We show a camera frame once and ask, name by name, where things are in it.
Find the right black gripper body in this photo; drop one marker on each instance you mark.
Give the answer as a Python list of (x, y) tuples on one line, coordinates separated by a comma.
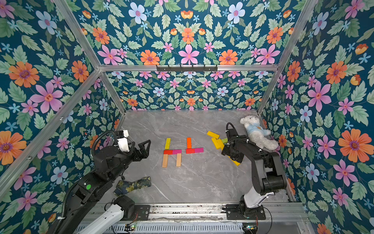
[(231, 150)]

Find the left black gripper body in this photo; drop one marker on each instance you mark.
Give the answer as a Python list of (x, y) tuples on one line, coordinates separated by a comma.
[(134, 156)]

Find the natural wood block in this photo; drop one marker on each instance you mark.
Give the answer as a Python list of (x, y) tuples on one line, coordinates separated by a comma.
[(165, 161), (179, 160)]

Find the long yellow block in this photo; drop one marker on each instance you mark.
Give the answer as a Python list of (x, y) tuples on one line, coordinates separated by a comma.
[(167, 145)]

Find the small red block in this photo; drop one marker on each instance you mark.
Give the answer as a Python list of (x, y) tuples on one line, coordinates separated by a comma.
[(168, 152)]

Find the magenta block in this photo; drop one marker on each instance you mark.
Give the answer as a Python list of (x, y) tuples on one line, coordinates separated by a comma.
[(198, 150), (175, 152)]

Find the orange block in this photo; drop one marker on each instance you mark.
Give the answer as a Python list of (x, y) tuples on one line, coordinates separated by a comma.
[(189, 143)]

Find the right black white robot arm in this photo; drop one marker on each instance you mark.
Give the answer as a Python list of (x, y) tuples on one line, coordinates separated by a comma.
[(267, 173)]

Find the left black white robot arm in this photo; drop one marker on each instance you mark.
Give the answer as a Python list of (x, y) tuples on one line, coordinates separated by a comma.
[(112, 153)]

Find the white teddy bear plush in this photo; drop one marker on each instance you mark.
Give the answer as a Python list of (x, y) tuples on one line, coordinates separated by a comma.
[(257, 134)]

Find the yellow block at pile top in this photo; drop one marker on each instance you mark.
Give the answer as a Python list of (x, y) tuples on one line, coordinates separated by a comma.
[(213, 135)]

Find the floral fabric pouch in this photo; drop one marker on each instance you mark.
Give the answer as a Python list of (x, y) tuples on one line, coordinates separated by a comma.
[(124, 187)]

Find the white vented strip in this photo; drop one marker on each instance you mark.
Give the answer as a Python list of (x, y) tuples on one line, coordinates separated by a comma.
[(183, 228)]

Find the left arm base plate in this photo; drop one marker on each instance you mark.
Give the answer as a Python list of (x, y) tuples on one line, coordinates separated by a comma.
[(143, 212)]

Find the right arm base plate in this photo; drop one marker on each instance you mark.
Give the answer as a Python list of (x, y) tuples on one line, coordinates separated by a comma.
[(241, 212)]

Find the metal hook rail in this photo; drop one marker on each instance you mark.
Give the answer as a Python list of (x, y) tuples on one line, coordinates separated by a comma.
[(186, 68)]

